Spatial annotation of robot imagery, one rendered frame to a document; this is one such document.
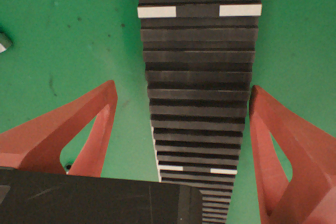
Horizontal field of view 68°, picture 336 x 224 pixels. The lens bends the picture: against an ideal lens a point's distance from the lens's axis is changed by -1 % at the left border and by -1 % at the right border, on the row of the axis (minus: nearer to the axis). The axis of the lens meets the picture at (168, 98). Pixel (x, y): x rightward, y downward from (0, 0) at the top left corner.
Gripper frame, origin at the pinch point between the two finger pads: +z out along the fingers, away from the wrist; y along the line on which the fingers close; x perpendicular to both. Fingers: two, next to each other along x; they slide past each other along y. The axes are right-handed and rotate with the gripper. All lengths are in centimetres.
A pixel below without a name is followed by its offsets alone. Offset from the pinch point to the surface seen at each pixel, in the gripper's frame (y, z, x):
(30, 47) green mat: 9.6, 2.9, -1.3
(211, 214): -2.6, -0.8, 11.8
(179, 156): 0.0, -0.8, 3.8
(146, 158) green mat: 3.3, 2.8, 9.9
